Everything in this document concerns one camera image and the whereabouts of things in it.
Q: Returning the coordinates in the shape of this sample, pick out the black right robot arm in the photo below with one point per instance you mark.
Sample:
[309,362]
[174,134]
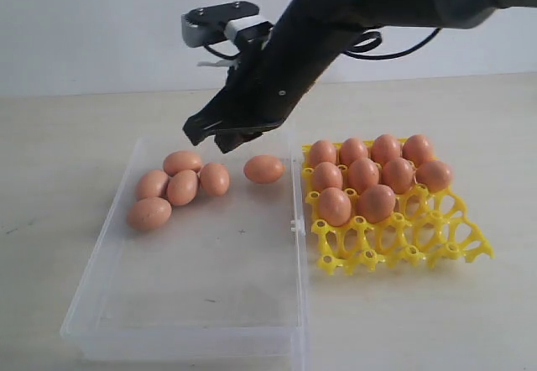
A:
[432,14]

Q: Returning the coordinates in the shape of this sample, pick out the brown egg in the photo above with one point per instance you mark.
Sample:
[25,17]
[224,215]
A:
[326,175]
[351,150]
[149,214]
[264,169]
[398,174]
[435,175]
[152,184]
[322,151]
[334,206]
[418,150]
[362,174]
[376,203]
[182,160]
[214,179]
[183,188]
[385,148]

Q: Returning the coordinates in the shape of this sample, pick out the clear plastic storage box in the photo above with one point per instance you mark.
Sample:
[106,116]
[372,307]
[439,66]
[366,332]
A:
[220,286]

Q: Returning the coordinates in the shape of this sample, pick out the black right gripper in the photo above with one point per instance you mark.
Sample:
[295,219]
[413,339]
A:
[304,42]

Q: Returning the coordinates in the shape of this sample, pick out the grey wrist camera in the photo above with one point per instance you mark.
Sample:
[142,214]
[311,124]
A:
[238,22]

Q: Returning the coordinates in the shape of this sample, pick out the yellow plastic egg tray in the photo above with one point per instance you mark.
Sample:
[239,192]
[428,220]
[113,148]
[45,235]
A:
[424,228]

